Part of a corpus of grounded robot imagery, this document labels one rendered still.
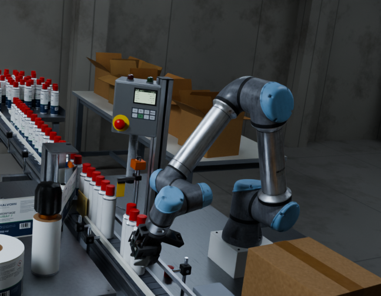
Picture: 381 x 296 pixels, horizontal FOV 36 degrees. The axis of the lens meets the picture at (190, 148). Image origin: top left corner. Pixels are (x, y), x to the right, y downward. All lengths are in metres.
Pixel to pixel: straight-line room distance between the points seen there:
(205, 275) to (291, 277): 0.62
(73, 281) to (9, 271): 0.26
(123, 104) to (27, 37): 3.99
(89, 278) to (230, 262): 0.52
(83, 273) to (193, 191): 0.49
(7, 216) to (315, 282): 1.06
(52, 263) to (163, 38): 4.82
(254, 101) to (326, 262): 0.53
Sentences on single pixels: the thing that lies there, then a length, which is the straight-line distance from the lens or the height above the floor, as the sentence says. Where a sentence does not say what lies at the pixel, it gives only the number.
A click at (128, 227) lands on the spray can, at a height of 1.03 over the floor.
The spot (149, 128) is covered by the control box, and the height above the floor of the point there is 1.32.
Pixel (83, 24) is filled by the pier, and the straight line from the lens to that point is 5.90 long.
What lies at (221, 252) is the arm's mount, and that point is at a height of 0.89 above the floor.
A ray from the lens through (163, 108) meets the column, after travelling 2.04.
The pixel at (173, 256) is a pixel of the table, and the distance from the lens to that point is 2.24.
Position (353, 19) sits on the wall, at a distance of 8.14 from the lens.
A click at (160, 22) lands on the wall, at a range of 6.48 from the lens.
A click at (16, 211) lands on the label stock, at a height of 1.02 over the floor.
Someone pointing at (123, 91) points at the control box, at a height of 1.44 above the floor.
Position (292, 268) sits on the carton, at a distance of 1.61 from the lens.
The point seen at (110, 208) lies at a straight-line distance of 2.15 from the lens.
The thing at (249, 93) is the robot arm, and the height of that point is 1.51.
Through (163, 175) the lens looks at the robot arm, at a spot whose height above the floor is 1.24.
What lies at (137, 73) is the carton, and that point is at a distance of 4.71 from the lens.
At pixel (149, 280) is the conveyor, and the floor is 0.88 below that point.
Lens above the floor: 1.80
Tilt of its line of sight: 15 degrees down
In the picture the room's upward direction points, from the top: 7 degrees clockwise
